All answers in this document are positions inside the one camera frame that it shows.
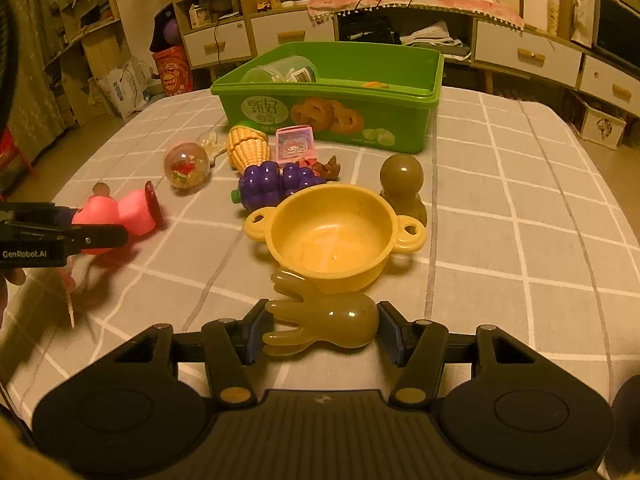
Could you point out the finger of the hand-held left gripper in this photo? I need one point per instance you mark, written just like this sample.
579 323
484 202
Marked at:
95 237
65 214

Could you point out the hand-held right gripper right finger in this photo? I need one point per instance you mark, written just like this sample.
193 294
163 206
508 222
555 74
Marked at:
393 337

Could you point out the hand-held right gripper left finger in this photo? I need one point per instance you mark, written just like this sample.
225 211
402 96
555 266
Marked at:
254 337

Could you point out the pink toy peach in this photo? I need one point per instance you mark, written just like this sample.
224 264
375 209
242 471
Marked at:
135 212

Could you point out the olive rubber octopus toy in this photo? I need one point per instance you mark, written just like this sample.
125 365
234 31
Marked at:
340 327
402 180

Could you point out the clear toy ball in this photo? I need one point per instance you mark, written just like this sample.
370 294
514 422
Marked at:
186 166

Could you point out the yellow toy pot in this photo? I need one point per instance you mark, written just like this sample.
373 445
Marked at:
325 240

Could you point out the pale dried starfish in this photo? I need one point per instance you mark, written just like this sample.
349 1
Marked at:
214 145

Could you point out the purple toy grapes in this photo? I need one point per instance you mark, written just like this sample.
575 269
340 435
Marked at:
265 185

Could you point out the yellow toy corn cob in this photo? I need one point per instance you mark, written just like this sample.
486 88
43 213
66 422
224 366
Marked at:
246 147

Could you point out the small brown figurine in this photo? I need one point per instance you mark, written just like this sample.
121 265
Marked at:
327 167

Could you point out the pink cube toy box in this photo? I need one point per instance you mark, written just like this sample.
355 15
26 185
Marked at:
296 145

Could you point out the green plastic storage box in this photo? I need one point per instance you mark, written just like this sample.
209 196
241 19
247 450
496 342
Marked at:
310 115

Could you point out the person's left hand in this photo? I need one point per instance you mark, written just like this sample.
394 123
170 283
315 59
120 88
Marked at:
14 277

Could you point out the thin wooden stick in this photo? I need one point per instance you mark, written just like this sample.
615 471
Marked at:
70 302

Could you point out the red stool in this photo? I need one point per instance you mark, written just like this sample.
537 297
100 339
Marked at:
15 155

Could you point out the white plastic bag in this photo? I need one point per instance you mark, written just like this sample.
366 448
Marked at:
125 90

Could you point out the grey checked cloth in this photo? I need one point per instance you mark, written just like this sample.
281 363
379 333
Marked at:
500 210

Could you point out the wooden side shelf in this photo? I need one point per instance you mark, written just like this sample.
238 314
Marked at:
100 45

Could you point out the red printed drum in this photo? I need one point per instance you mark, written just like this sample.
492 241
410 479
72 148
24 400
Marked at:
172 72

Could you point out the black hat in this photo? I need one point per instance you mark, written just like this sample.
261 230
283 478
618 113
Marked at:
157 30

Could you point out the purple ball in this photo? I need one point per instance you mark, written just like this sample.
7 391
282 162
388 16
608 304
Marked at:
171 31

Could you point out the clear jar of cotton swabs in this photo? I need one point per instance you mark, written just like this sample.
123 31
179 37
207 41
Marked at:
280 71

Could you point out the white printed storage box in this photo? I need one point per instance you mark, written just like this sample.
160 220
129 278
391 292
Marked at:
602 125

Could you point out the pile of white clothes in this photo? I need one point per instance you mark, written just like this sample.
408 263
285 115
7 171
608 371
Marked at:
430 35

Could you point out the black bag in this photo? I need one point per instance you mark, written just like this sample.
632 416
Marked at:
370 27

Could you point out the pink fringed cloth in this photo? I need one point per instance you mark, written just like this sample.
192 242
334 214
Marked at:
450 5

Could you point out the white and red bottle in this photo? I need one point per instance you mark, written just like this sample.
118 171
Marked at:
553 5

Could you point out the black microwave oven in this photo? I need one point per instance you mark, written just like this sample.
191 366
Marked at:
617 30

